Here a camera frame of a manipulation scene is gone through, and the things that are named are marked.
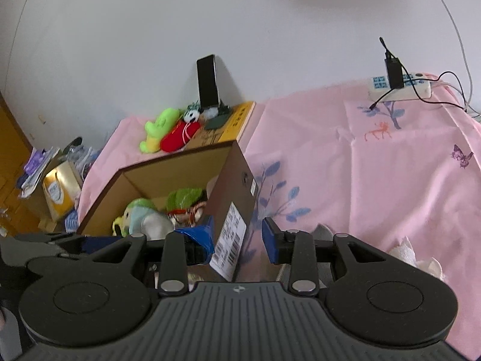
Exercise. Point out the teal plush toy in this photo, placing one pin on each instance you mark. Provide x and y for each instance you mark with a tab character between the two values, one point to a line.
144	214

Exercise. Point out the white fluffy ball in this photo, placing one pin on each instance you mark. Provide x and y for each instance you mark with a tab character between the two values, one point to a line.
211	112

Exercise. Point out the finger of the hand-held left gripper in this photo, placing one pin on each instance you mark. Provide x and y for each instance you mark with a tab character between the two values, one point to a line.
97	244

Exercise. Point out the blue patterned pack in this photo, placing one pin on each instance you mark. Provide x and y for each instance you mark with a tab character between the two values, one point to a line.
72	222

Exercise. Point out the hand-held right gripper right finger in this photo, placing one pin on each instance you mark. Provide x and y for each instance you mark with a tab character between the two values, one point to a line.
271	244

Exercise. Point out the brown cardboard box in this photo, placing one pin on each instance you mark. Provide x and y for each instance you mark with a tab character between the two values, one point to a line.
229	180

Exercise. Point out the small panda plush toy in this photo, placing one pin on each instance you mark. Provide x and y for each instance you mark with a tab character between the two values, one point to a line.
192	116

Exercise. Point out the black smartphone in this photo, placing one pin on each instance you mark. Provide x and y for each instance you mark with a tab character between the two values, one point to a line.
208	82

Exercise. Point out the dark green phone stand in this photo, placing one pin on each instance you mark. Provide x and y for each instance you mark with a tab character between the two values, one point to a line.
216	122

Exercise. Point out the pink printed bedsheet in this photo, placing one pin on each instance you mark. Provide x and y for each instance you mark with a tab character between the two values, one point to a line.
375	180

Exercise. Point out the flat yellow carton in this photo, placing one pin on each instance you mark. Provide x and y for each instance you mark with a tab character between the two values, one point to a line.
236	124

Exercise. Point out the black charger adapter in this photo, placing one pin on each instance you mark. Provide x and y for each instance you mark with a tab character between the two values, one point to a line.
393	71

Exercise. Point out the red plush toy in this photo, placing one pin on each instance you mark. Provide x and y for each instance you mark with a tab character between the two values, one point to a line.
176	139

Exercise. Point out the white power strip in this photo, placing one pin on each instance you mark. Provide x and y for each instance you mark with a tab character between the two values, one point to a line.
421	89

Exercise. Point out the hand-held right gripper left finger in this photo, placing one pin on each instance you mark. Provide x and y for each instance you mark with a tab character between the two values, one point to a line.
201	240

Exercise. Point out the yellow gift bag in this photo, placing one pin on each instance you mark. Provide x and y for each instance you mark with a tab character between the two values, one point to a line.
60	191

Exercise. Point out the leafy green plush toy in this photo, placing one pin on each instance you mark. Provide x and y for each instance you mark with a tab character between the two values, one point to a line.
184	197

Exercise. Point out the green cream smiling plush toy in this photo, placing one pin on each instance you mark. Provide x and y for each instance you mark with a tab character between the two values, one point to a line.
119	227

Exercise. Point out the pile of purple packets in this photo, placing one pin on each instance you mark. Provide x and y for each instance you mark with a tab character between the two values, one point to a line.
35	165

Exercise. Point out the yellow green plush toy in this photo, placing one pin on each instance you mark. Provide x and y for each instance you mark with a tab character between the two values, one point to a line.
158	128

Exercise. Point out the cream orange patterned plush toy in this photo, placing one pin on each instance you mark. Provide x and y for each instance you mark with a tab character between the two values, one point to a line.
188	214

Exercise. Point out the wooden cabinet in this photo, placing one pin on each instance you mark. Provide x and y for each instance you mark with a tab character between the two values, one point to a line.
11	150

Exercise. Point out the clear plastic bags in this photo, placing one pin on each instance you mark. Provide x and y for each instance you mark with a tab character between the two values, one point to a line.
80	158

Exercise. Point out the grey cream plush toy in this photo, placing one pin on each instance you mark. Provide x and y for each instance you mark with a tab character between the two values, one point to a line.
321	231

